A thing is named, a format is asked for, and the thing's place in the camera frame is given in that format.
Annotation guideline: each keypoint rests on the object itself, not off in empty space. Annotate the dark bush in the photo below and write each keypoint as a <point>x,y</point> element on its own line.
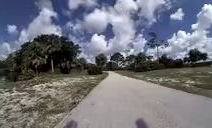
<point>94,69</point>

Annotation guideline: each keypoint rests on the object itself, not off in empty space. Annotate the row of trees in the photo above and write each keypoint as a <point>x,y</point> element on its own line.
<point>144,61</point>

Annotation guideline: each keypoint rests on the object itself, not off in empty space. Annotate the pale grey paved path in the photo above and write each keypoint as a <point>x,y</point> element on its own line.
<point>127,103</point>

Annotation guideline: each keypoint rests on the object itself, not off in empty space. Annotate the tall pine tree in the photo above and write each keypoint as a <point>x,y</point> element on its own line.
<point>154,41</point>

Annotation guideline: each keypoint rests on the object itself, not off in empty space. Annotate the clump of palm trees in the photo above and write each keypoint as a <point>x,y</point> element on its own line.
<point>49,50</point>

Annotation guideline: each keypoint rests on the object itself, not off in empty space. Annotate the robot's own part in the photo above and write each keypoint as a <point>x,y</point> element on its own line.
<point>70,124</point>
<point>141,123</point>

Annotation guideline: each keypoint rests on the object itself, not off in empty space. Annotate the dry grass with sandy patches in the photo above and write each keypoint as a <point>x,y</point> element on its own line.
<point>40,100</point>

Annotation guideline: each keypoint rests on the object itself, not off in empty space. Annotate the dry grass with pale patches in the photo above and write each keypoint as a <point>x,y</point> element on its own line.
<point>180,80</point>

